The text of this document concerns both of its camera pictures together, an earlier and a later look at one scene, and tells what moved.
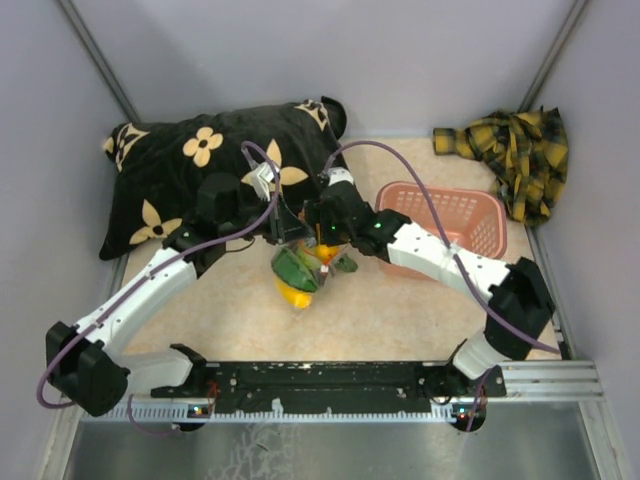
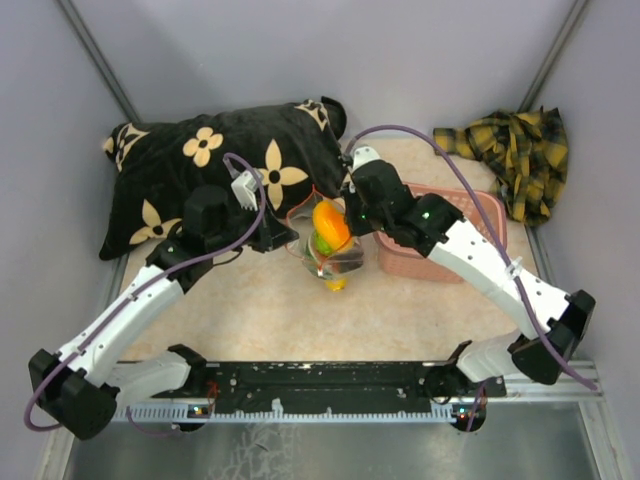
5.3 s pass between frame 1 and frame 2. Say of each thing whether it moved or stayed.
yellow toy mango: moved
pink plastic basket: stayed
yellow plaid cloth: stayed
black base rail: stayed
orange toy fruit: moved
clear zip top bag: moved
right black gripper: moved
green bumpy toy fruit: moved
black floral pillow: stayed
